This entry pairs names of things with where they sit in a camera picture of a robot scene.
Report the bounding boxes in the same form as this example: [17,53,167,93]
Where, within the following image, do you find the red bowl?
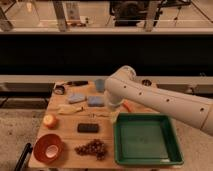
[33,134,63,164]

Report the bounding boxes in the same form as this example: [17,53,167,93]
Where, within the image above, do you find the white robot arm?
[104,66,213,136]

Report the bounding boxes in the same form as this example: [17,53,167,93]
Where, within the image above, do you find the small white cup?
[45,145,59,158]

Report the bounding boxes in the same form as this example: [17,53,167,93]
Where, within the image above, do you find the light blue towel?
[68,93,86,104]

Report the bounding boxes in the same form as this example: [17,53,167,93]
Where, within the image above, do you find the blue sponge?
[87,96,104,107]

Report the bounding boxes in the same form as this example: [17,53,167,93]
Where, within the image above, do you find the metal fork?
[88,113,109,118]

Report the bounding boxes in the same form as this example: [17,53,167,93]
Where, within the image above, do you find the black handled knife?
[65,81,88,86]

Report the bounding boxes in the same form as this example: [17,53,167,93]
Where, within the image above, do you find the small metal cup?
[142,79,152,86]

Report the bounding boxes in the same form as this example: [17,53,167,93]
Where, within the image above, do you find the green plastic tray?
[113,113,184,166]

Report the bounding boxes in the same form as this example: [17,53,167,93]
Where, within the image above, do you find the black rectangular block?
[77,123,99,133]

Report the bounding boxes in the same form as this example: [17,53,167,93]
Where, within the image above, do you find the bunch of dark grapes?
[75,139,108,161]

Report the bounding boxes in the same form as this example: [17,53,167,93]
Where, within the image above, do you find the orange apple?
[43,114,58,129]

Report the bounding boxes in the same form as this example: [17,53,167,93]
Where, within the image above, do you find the blue cup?
[94,79,105,93]

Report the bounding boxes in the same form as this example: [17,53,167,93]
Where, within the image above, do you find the orange carrot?
[122,101,132,113]

